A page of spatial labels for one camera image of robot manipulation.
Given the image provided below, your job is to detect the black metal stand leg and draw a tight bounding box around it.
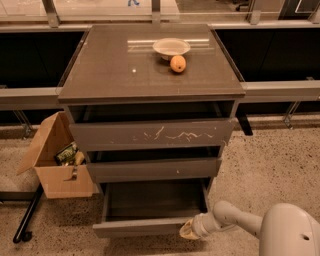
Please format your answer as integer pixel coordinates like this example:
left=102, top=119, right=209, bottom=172
left=0, top=184, right=44, bottom=244

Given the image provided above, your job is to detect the orange fruit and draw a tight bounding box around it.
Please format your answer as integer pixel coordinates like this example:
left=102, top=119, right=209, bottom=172
left=170, top=55, right=186, bottom=73

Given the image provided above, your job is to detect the grey top drawer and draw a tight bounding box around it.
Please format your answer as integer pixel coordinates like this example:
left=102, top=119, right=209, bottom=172
left=70, top=101, right=234, bottom=151

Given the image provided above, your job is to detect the grey bottom drawer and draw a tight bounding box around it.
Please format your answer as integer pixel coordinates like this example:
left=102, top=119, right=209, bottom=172
left=93, top=179, right=210, bottom=238

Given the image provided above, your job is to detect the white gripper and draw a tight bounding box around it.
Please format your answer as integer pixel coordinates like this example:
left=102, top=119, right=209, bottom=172
left=179, top=212, right=235, bottom=240

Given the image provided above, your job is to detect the white bowl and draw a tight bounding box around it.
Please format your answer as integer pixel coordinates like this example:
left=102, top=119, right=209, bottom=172
left=153, top=38, right=191, bottom=61

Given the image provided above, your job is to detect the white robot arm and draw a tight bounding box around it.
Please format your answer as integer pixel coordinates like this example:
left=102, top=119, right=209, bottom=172
left=179, top=201, right=320, bottom=256

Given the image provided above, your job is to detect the open cardboard box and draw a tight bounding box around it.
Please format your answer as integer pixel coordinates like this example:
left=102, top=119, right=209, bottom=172
left=17, top=111, right=95, bottom=199

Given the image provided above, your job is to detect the grey metal railing beam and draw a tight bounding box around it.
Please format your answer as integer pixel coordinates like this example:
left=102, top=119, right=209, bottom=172
left=0, top=80, right=320, bottom=111

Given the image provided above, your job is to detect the grey drawer cabinet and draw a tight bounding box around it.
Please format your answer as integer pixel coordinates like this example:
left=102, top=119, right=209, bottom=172
left=57, top=23, right=247, bottom=188

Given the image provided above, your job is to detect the grey drawer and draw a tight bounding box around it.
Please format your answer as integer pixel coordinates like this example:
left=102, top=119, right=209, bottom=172
left=70, top=101, right=234, bottom=151
left=87, top=146, right=221, bottom=183
left=93, top=179, right=210, bottom=238

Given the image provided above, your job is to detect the grey middle drawer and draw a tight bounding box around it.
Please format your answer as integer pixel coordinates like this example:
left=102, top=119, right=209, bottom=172
left=87, top=146, right=221, bottom=183

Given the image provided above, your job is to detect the green snack bag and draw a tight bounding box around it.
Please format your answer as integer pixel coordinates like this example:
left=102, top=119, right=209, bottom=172
left=54, top=142, right=78, bottom=166

